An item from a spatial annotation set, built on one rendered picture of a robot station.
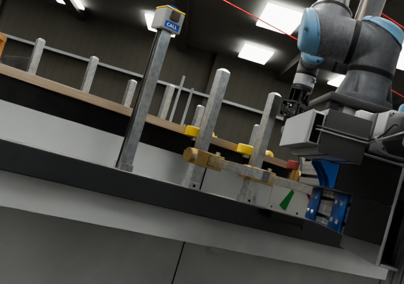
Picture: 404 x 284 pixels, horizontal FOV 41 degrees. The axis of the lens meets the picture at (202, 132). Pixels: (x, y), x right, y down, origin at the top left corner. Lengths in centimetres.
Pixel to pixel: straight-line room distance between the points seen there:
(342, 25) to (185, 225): 85
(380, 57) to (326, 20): 16
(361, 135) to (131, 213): 87
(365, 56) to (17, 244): 119
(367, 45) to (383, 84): 11
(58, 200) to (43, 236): 26
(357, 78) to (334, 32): 13
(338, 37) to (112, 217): 85
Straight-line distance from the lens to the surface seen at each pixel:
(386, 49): 144
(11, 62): 943
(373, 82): 141
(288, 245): 218
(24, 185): 159
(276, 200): 205
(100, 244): 195
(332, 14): 146
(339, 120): 109
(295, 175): 212
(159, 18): 172
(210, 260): 222
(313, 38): 143
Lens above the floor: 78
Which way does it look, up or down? 4 degrees up
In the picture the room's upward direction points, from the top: 17 degrees clockwise
